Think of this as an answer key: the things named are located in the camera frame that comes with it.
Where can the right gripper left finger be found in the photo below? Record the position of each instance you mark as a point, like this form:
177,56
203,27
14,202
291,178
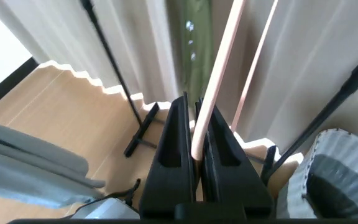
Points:
169,180

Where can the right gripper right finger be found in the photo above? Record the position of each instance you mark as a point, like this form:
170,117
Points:
238,183

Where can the pink clothes hanger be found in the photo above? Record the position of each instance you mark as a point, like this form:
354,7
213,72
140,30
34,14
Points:
217,74

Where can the green shirt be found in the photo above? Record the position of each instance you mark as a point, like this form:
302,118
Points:
197,46

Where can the pale grey garment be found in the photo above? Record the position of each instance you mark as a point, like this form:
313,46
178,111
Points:
26,168

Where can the white laundry basket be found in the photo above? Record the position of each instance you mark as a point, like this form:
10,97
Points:
337,146

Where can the black clothes rack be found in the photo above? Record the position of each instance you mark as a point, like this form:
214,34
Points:
331,107

